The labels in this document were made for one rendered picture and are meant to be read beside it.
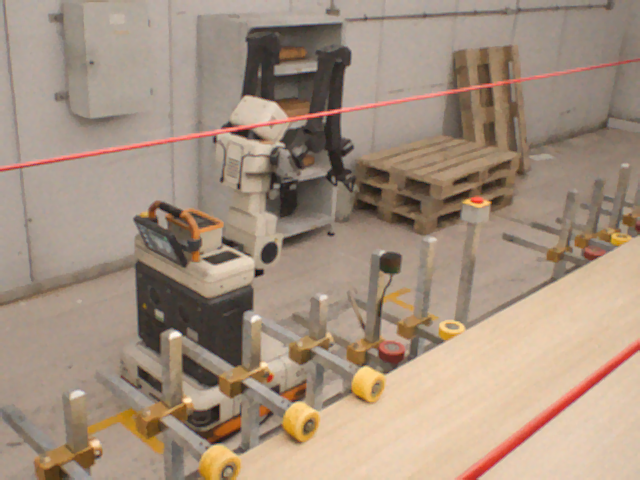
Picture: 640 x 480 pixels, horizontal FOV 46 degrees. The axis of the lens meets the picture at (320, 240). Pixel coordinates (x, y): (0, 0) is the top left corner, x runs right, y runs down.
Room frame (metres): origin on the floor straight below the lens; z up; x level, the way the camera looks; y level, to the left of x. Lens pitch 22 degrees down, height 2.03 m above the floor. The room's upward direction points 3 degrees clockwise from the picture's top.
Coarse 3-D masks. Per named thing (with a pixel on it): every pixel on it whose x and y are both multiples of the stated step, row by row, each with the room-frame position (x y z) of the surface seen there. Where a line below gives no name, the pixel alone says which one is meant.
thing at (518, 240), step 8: (504, 232) 3.15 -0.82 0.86; (512, 240) 3.11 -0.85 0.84; (520, 240) 3.08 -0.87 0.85; (528, 240) 3.07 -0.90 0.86; (528, 248) 3.05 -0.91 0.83; (536, 248) 3.03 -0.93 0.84; (544, 248) 3.00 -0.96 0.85; (568, 256) 2.92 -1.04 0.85; (576, 256) 2.91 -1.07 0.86; (584, 264) 2.87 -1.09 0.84
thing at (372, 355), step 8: (296, 312) 2.26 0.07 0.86; (296, 320) 2.25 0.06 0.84; (304, 320) 2.22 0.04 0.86; (328, 328) 2.17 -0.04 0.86; (336, 336) 2.12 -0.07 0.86; (344, 336) 2.12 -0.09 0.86; (344, 344) 2.10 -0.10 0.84; (368, 352) 2.03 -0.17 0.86; (376, 352) 2.03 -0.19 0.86; (376, 360) 2.00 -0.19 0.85; (384, 368) 1.98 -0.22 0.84; (392, 368) 1.96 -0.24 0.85
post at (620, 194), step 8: (624, 168) 3.35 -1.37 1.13; (624, 176) 3.35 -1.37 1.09; (624, 184) 3.34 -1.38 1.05; (616, 192) 3.36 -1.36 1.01; (624, 192) 3.35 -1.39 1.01; (616, 200) 3.36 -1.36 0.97; (624, 200) 3.36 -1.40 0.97; (616, 208) 3.35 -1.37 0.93; (616, 216) 3.35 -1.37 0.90; (616, 224) 3.34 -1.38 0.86
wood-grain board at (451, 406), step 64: (512, 320) 2.22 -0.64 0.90; (576, 320) 2.24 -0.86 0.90; (448, 384) 1.81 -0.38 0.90; (512, 384) 1.82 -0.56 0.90; (576, 384) 1.84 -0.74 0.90; (256, 448) 1.48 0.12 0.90; (320, 448) 1.49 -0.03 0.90; (384, 448) 1.51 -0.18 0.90; (448, 448) 1.52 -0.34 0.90; (576, 448) 1.55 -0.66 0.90
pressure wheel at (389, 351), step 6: (384, 342) 2.01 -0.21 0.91; (390, 342) 2.01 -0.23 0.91; (396, 342) 2.01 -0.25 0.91; (378, 348) 1.98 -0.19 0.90; (384, 348) 1.97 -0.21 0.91; (390, 348) 1.98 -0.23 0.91; (396, 348) 1.98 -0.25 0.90; (402, 348) 1.98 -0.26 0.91; (378, 354) 1.98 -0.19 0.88; (384, 354) 1.95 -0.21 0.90; (390, 354) 1.95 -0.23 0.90; (396, 354) 1.95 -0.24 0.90; (402, 354) 1.96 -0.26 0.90; (384, 360) 1.95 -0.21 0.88; (390, 360) 1.95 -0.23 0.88; (396, 360) 1.95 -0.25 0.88; (402, 360) 1.96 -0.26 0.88
